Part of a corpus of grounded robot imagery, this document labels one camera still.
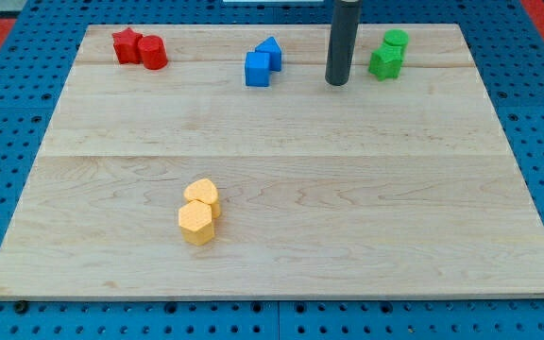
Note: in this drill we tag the dark cylindrical pusher stick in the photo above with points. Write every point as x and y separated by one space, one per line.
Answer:
344 26

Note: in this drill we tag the wooden board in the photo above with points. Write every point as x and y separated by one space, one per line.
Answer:
397 189

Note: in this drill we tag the green star block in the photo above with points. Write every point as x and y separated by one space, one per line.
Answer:
385 62

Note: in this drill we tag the green cylinder block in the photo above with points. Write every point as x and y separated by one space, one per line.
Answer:
397 38

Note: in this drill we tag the blue triangle block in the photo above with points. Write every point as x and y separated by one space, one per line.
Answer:
271 47

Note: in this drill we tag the blue cube block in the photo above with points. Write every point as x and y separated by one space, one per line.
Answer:
257 69

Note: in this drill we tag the red cylinder block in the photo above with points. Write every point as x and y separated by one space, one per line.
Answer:
152 52

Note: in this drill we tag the red star block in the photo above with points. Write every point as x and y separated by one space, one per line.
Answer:
125 45

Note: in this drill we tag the yellow hexagon block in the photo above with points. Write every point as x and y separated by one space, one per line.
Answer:
196 223

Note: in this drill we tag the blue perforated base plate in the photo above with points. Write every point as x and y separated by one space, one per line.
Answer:
38 43

